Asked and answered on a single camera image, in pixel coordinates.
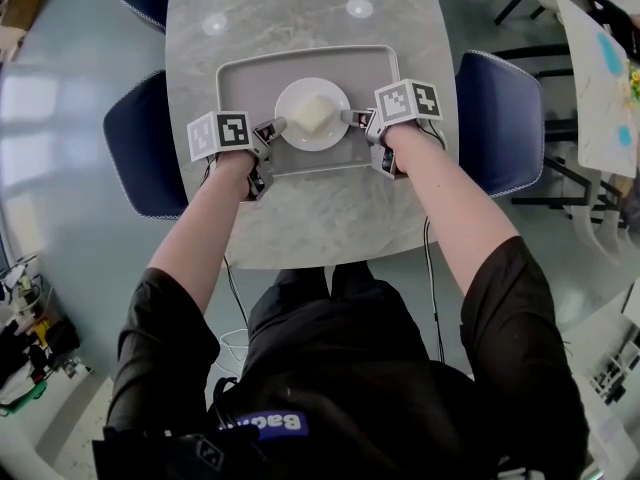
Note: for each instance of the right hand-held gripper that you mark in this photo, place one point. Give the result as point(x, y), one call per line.
point(407, 100)

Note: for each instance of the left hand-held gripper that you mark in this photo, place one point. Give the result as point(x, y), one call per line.
point(217, 135)

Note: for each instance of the round white plate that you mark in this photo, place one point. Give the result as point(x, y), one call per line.
point(310, 140)

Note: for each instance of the pale food piece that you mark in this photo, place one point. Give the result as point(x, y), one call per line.
point(314, 114)

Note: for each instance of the person's left forearm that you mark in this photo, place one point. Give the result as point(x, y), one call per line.
point(200, 238)

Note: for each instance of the person's right forearm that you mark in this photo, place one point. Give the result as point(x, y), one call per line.
point(450, 203)

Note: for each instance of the grey marble dining table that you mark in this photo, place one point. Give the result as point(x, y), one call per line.
point(310, 228)

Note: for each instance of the grey rectangular tray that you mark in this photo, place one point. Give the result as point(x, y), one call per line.
point(250, 78)

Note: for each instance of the white marble side table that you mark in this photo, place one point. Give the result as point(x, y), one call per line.
point(597, 113)

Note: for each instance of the person's black shirt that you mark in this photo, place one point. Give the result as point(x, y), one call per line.
point(350, 368)

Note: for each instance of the large blue mat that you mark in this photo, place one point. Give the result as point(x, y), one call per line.
point(610, 53)

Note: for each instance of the small blue mat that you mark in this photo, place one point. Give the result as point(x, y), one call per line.
point(625, 136)

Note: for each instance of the sunflower bouquet vase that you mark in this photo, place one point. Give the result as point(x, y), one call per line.
point(634, 83)

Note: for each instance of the cluttered equipment rack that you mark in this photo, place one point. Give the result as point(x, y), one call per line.
point(35, 348)

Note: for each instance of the black chest-mounted pack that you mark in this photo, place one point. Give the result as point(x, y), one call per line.
point(165, 455)

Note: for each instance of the white marble counter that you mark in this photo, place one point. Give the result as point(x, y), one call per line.
point(610, 393)

